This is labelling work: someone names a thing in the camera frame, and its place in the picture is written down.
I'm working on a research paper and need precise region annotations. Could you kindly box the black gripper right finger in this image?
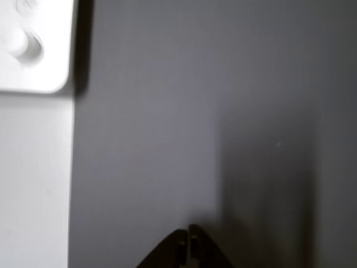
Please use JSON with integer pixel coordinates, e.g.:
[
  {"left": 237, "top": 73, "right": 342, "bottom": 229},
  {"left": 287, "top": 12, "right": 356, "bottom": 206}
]
[{"left": 188, "top": 223, "right": 233, "bottom": 268}]

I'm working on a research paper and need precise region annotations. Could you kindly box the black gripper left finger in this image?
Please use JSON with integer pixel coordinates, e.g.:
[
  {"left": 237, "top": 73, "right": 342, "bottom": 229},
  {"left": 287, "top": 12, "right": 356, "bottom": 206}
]
[{"left": 136, "top": 228, "right": 188, "bottom": 268}]

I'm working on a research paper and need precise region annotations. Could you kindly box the grey table mat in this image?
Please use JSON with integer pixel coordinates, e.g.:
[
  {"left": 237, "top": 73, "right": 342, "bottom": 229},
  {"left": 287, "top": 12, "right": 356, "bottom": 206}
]
[{"left": 68, "top": 0, "right": 357, "bottom": 268}]

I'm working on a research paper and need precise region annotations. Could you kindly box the white rounded plastic device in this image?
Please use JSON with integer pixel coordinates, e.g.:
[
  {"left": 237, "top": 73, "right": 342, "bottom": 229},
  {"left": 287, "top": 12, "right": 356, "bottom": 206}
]
[{"left": 0, "top": 0, "right": 71, "bottom": 94}]

